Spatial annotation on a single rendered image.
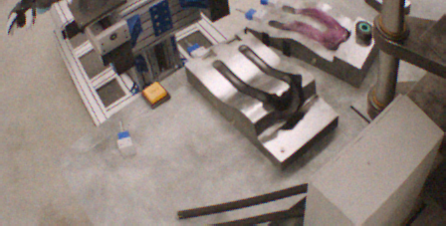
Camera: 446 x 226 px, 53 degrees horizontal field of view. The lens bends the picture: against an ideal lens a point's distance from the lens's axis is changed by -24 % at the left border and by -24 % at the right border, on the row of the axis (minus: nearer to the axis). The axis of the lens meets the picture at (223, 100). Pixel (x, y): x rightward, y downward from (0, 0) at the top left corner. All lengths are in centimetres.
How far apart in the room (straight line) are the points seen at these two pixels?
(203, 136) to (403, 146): 100
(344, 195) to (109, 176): 108
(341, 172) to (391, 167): 11
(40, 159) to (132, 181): 135
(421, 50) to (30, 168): 247
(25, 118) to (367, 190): 268
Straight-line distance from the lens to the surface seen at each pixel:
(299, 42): 198
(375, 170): 98
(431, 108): 133
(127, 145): 183
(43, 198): 292
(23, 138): 324
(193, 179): 178
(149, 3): 220
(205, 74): 191
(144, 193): 178
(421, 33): 115
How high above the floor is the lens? 230
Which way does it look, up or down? 50 degrees down
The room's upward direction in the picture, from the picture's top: 10 degrees counter-clockwise
